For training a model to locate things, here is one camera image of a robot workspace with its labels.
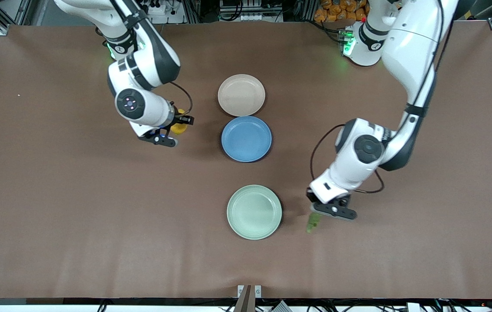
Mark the blue round plate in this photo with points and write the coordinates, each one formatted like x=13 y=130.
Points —
x=246 y=139

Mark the silver metal bracket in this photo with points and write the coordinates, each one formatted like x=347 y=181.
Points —
x=258 y=291

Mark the white power strip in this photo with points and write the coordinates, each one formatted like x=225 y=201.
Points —
x=172 y=17

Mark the yellow lemon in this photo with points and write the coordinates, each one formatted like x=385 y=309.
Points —
x=179 y=130

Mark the bag of orange packets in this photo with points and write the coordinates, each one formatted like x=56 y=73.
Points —
x=337 y=11

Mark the beige round plate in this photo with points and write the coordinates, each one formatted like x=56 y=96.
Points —
x=241 y=95

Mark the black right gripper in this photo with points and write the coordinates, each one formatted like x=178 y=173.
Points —
x=184 y=120

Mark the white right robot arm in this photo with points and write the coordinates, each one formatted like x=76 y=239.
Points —
x=146 y=108

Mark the pale green round plate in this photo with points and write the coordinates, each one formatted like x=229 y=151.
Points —
x=254 y=212

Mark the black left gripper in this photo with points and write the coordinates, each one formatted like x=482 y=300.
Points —
x=312 y=196

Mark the grey metal pole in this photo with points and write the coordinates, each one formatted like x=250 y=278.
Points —
x=246 y=303

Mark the green lettuce leaf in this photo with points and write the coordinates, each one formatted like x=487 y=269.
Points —
x=313 y=223

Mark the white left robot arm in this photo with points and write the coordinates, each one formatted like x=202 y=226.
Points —
x=410 y=43

